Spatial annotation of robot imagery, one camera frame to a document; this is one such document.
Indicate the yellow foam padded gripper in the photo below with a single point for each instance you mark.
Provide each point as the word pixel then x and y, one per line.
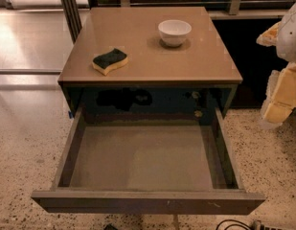
pixel 290 38

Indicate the grey top drawer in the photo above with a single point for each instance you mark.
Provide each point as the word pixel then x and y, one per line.
pixel 148 165

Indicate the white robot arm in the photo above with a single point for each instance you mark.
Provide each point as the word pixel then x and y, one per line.
pixel 281 86

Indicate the brown drawer cabinet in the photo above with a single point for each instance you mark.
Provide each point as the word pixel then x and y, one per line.
pixel 196 80

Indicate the white ceramic bowl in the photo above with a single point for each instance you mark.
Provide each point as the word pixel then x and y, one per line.
pixel 174 32

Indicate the yellow green scrub sponge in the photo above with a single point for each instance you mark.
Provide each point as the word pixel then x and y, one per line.
pixel 110 61

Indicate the dark vertical metal post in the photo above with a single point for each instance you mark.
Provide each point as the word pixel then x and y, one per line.
pixel 72 16

